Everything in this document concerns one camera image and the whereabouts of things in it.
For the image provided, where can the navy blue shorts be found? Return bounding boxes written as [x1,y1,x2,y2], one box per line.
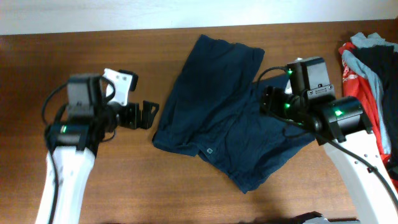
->
[152,35,314,192]

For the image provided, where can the red garment with white print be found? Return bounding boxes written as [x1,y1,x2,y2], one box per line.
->
[338,42,397,185]

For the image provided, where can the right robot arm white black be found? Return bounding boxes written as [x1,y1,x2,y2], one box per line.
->
[260,57,397,223]

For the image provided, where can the black garment in pile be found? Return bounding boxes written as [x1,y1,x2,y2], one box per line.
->
[354,45,397,180]

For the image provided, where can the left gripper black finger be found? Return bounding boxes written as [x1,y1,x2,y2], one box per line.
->
[141,100,149,129]
[147,102,159,128]

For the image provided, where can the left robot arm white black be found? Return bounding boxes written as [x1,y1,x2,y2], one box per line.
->
[36,68,159,223]

